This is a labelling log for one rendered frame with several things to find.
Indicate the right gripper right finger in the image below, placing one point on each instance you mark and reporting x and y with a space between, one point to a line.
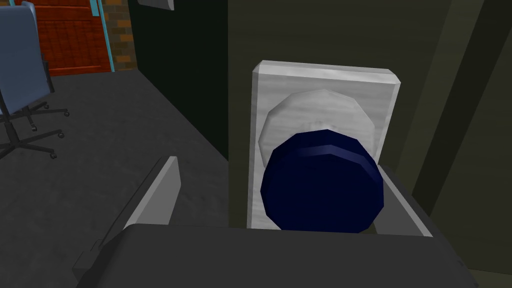
400 212

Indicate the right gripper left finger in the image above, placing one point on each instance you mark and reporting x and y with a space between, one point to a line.
156 198

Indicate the dark blue and grey door knob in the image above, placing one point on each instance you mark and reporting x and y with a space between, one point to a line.
322 182

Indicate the dark olive door leaf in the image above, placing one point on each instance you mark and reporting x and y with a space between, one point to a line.
420 48

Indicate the blue office chair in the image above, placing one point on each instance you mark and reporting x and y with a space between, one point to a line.
22 72

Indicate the red-brown wooden door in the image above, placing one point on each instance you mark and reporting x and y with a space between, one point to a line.
68 36

